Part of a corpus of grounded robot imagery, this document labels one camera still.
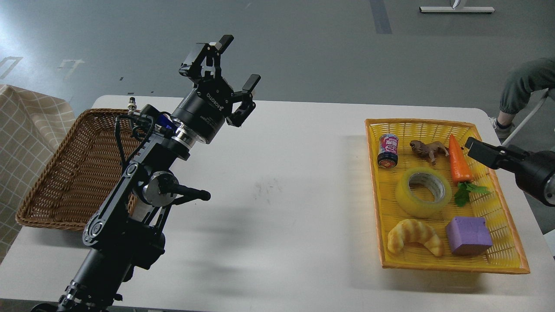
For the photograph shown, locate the purple foam block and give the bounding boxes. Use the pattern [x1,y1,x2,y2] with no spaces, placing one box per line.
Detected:
[445,216,493,256]

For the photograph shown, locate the yellow tape roll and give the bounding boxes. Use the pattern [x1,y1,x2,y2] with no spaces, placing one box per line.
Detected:
[394,167,453,218]

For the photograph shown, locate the brown toy animal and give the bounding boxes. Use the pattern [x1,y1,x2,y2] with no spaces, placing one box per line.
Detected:
[409,140,450,166]

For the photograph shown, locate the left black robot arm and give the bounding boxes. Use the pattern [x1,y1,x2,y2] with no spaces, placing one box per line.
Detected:
[32,34,261,312]

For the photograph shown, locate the orange toy carrot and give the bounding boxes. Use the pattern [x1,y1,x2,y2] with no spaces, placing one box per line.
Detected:
[448,134,473,184]

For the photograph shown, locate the toy croissant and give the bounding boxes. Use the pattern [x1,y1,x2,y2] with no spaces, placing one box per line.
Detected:
[387,219,444,257]

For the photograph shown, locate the white floor stand base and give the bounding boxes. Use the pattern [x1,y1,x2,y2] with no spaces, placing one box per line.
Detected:
[419,0,496,14]

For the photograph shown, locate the yellow plastic basket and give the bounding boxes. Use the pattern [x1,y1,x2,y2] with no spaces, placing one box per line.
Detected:
[365,118,530,274]

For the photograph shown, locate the brown wicker basket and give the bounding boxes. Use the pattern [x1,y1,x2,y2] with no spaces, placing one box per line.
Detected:
[15,108,127,231]

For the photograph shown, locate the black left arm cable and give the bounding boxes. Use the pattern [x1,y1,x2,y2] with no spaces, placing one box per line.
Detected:
[114,112,157,169]

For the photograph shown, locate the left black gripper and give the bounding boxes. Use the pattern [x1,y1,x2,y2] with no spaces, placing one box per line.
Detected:
[171,34,261,144]

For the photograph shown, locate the small drink can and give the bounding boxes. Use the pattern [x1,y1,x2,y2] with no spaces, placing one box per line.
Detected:
[377,133,399,169]

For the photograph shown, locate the person in green clothing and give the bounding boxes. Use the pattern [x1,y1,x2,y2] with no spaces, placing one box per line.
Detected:
[490,56,555,141]

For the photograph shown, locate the beige checkered cloth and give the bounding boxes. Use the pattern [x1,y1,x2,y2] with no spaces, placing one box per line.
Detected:
[0,84,75,260]

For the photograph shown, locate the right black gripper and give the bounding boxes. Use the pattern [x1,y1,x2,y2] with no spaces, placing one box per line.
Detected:
[464,137,555,207]

